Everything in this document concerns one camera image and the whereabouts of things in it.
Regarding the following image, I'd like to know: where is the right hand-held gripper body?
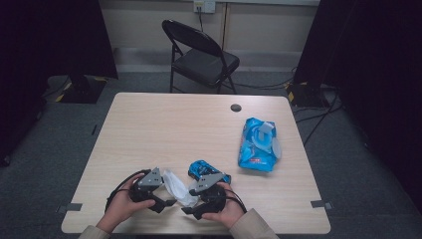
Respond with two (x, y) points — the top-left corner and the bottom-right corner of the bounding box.
(188, 172), (228, 214)

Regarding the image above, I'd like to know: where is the person's right hand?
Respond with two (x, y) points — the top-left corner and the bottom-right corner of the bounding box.
(201, 182), (246, 230)

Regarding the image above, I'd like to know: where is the beige wall conduit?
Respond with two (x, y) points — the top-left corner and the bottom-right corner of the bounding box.
(220, 2), (231, 51)

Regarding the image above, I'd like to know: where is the grey tape strip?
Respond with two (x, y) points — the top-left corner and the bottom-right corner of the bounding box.
(56, 202), (84, 214)
(311, 199), (333, 211)

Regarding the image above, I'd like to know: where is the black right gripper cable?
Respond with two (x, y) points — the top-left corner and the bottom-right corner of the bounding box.
(225, 187), (248, 214)

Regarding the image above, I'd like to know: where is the black folding chair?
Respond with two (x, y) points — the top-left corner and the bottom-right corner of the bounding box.
(161, 19), (241, 95)

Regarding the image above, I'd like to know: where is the black curtain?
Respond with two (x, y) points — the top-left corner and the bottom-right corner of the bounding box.
(0, 0), (118, 167)
(293, 0), (422, 213)

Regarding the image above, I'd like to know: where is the blue wet wipes pack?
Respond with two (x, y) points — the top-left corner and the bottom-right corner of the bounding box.
(237, 117), (283, 173)

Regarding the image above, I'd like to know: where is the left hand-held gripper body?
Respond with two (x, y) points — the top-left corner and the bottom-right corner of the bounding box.
(128, 167), (164, 204)

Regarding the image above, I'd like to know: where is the person's left hand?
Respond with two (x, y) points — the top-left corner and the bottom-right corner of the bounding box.
(96, 173), (156, 234)

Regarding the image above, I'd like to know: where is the black floor cable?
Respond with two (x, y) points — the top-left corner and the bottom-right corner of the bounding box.
(221, 77), (296, 91)
(302, 89), (342, 147)

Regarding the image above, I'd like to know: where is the white wall socket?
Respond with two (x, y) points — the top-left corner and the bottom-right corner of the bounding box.
(193, 0), (217, 14)

